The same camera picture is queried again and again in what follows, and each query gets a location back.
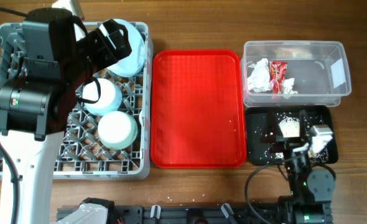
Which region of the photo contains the white tissue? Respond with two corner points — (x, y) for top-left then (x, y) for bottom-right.
(282, 78), (298, 95)
(247, 58), (272, 93)

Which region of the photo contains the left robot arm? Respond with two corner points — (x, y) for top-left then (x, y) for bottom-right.
(0, 7), (131, 223)

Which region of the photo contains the mint green bowl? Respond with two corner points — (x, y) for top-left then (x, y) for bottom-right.
(98, 111), (138, 150)

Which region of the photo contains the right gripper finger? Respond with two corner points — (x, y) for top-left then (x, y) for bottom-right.
(260, 112), (284, 144)
(299, 110), (308, 140)

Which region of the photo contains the black plastic bin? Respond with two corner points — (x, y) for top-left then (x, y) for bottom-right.
(245, 105), (333, 166)

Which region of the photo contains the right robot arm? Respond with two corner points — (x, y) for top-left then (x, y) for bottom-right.
(261, 110), (335, 205)

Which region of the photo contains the red plastic tray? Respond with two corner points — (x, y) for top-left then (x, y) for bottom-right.
(151, 49), (247, 169)

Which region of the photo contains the clear plastic bin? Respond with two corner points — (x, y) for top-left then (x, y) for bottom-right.
(241, 40), (351, 107)

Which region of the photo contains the grey dishwasher rack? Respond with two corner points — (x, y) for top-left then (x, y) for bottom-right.
(0, 22), (154, 180)

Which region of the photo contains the red snack wrapper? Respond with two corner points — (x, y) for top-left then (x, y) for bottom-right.
(269, 60), (287, 94)

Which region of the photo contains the white plastic spoon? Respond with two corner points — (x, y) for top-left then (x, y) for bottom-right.
(139, 111), (144, 125)

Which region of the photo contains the rice and peanut shell waste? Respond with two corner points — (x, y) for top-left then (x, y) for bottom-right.
(253, 111), (330, 164)

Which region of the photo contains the light blue plate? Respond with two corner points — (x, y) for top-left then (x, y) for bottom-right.
(108, 19), (146, 78)

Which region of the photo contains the light blue small bowl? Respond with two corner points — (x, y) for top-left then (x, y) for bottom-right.
(83, 78), (123, 116)

